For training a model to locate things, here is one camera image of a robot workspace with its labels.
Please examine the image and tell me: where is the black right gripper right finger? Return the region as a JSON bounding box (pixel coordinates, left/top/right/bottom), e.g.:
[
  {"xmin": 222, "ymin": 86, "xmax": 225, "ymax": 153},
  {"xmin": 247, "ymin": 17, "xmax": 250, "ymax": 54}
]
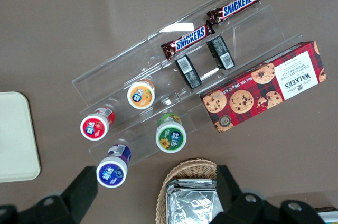
[{"xmin": 210, "ymin": 165, "xmax": 326, "ymax": 224}]

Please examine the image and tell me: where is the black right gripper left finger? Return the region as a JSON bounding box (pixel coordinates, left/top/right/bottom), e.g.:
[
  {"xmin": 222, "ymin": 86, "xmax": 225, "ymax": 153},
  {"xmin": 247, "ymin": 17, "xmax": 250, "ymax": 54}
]
[{"xmin": 0, "ymin": 165, "xmax": 99, "ymax": 224}]

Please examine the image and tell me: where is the beige plastic tray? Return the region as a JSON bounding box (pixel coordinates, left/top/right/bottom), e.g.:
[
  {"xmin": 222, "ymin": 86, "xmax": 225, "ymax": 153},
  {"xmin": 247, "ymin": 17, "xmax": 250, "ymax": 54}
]
[{"xmin": 0, "ymin": 91, "xmax": 42, "ymax": 183}]

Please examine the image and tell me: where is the light wicker basket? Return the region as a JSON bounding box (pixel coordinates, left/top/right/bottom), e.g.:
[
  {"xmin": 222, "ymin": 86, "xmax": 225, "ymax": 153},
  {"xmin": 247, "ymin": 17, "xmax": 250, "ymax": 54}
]
[{"xmin": 155, "ymin": 158, "xmax": 226, "ymax": 224}]

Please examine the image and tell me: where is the white rectangular snack tray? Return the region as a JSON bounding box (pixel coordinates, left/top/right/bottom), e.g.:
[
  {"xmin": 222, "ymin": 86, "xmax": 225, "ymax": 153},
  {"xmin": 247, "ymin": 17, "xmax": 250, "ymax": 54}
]
[{"xmin": 314, "ymin": 206, "xmax": 338, "ymax": 224}]

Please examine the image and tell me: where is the silver foil pack stack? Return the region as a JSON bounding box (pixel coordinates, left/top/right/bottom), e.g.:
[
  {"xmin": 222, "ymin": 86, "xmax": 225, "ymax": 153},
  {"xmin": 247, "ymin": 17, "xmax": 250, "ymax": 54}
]
[{"xmin": 165, "ymin": 178, "xmax": 226, "ymax": 224}]

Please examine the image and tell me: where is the blue lid gum jar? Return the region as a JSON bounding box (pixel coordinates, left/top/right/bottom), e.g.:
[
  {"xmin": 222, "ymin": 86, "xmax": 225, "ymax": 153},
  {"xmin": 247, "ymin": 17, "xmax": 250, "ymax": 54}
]
[{"xmin": 96, "ymin": 144, "xmax": 133, "ymax": 189}]

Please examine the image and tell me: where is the red lid gum jar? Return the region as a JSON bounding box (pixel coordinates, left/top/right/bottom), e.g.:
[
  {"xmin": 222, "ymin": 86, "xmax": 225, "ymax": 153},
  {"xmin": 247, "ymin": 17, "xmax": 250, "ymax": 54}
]
[{"xmin": 79, "ymin": 106, "xmax": 116, "ymax": 142}]

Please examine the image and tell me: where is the green lid gum jar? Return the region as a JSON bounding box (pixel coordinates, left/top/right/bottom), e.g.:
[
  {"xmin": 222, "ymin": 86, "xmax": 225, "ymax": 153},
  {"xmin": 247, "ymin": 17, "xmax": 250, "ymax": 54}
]
[{"xmin": 155, "ymin": 112, "xmax": 187, "ymax": 154}]

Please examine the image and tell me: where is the red tartan cookie box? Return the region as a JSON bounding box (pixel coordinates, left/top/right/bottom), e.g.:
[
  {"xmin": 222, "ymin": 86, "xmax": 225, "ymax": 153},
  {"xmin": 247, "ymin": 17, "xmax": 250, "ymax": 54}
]
[{"xmin": 200, "ymin": 40, "xmax": 327, "ymax": 134}]

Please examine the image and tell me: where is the orange lid gum jar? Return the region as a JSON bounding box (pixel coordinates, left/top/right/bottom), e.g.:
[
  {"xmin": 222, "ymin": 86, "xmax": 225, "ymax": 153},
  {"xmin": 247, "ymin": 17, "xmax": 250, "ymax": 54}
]
[{"xmin": 126, "ymin": 79, "xmax": 156, "ymax": 110}]

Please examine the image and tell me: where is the small black carton box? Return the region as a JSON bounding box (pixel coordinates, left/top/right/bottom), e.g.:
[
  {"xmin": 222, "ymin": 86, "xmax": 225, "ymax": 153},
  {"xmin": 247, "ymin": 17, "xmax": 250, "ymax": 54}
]
[
  {"xmin": 174, "ymin": 54, "xmax": 203, "ymax": 90},
  {"xmin": 206, "ymin": 35, "xmax": 236, "ymax": 71}
]

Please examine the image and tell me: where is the clear acrylic step display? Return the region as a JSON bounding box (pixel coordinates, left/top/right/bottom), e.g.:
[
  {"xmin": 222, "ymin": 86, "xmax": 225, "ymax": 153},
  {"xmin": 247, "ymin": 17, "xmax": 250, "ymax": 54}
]
[{"xmin": 71, "ymin": 0, "xmax": 297, "ymax": 167}]

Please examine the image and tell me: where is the snickers chocolate bar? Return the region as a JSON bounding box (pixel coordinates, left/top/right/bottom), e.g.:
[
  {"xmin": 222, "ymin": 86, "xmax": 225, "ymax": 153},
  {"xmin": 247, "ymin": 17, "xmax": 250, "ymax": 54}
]
[
  {"xmin": 161, "ymin": 21, "xmax": 215, "ymax": 62},
  {"xmin": 205, "ymin": 0, "xmax": 262, "ymax": 26}
]

